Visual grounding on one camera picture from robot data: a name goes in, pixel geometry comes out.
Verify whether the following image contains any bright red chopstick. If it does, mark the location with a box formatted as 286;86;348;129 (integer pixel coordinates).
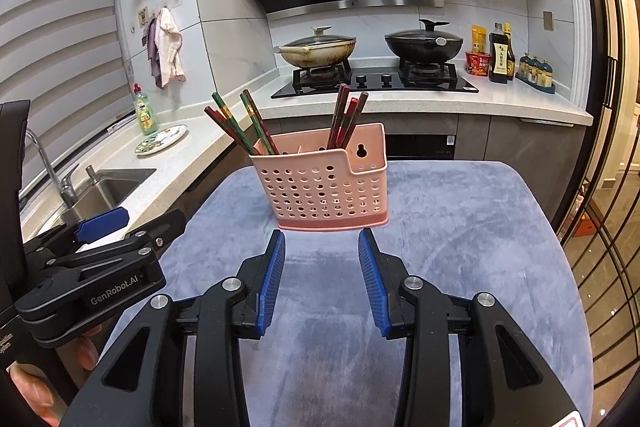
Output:
204;106;255;156

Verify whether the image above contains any green chopstick gold band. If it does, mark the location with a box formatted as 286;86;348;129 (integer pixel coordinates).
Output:
212;91;258;156

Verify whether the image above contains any dark red chopstick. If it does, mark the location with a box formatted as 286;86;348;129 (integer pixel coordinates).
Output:
326;83;349;150

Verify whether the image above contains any person's left hand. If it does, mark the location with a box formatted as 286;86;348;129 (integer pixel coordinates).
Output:
8;325;103;426

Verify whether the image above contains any chrome sink faucet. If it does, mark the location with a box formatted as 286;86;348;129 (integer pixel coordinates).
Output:
26;129;79;209

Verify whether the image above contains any stainless steel sink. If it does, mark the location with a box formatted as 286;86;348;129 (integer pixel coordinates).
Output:
38;166;155;233

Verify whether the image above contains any grey-blue fleece table cloth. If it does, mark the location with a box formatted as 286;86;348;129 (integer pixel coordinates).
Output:
104;159;597;427

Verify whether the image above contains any patterned round plate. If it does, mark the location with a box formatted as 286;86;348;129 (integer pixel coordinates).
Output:
134;124;189;157

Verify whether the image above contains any green dish soap bottle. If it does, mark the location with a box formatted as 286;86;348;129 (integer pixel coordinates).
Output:
132;83;158;135

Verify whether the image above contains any pink perforated utensil holder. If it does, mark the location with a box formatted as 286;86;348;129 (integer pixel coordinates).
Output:
252;122;390;232

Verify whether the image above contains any built-in black oven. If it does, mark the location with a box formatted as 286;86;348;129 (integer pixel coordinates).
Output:
385;134;456;160

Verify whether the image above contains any maroon chopstick on cloth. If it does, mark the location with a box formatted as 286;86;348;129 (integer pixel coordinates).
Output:
342;91;369;148

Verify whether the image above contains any window roller blind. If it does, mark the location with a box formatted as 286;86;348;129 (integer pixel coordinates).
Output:
1;0;132;187

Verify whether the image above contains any pink hanging towel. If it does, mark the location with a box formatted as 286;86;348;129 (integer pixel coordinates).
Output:
153;8;186;90

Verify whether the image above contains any purple hanging cloth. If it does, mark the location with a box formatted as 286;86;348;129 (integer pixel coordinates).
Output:
142;17;163;89

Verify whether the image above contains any black gas hob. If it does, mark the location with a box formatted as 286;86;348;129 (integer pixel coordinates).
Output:
271;60;478;98

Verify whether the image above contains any glass sliding door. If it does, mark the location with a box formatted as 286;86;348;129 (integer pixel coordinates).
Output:
555;0;639;426

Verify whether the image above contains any red instant noodle cup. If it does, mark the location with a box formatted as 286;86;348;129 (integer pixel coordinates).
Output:
465;52;490;77

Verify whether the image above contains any black wok with lid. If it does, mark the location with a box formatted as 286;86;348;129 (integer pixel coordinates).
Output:
385;18;463;65

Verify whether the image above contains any beige wok with lid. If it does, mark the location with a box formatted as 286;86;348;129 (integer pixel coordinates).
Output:
273;26;357;69

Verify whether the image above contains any yellow-cap oil bottle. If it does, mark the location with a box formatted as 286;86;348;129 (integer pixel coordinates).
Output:
503;23;515;80

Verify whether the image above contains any spice jar rack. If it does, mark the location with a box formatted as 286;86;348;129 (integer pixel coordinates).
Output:
515;53;555;94

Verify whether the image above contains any dark soy sauce bottle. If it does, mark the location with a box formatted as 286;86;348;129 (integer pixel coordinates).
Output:
488;23;509;83

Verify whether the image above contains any yellow snack packet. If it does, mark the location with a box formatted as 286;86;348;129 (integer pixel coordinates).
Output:
471;25;487;54

